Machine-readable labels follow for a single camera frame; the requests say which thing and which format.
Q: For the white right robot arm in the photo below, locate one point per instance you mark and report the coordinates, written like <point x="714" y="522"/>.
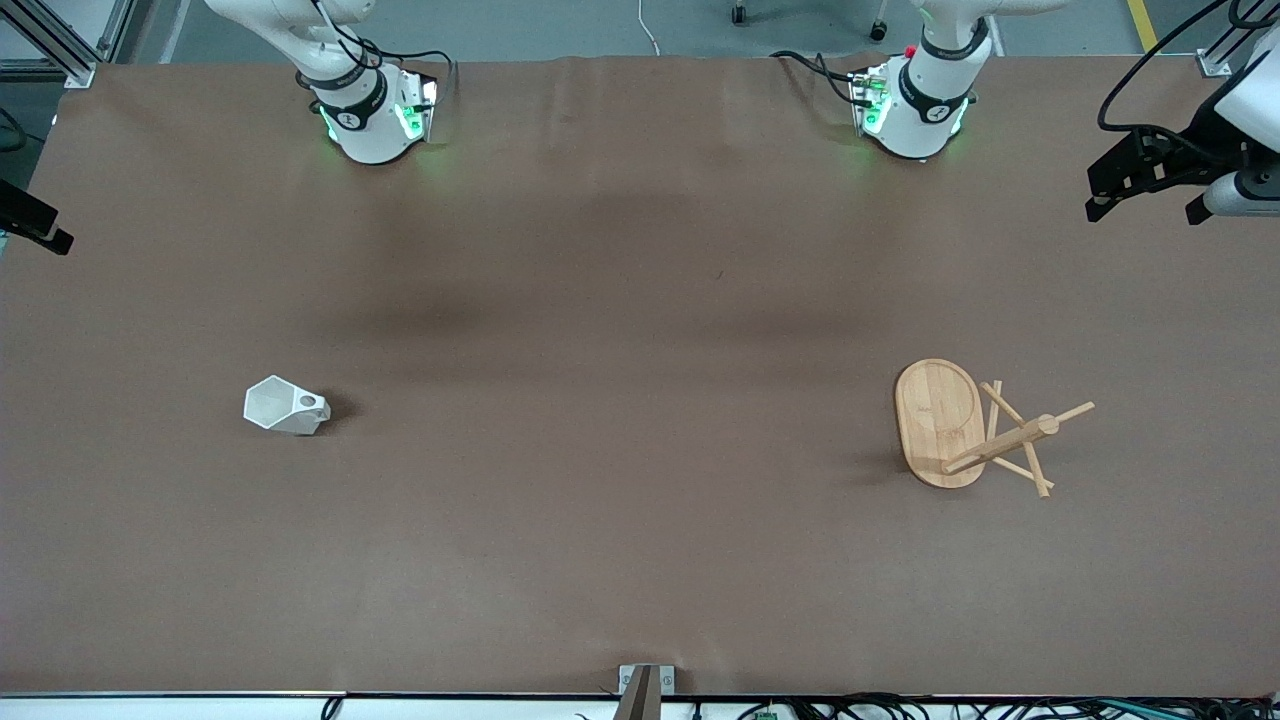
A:
<point x="370" y="135"/>

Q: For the brown table cover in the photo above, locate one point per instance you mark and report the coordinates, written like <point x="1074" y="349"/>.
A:
<point x="640" y="400"/>

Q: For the yellow floor tape strip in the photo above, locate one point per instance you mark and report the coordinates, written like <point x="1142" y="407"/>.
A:
<point x="1143" y="25"/>

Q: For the aluminium frame post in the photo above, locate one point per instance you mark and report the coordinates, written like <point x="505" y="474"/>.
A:
<point x="60" y="50"/>
<point x="1215" y="63"/>

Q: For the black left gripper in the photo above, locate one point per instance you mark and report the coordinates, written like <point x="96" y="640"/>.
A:
<point x="1197" y="143"/>

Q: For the white faceted cup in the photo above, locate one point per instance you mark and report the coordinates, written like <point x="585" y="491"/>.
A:
<point x="275" y="405"/>

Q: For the wooden cup rack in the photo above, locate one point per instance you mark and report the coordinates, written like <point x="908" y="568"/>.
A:
<point x="940" y="420"/>

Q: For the grey metal mounting bracket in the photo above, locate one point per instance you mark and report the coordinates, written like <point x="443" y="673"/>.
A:
<point x="646" y="685"/>

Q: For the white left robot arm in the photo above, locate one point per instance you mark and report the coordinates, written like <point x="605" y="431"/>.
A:
<point x="915" y="125"/>

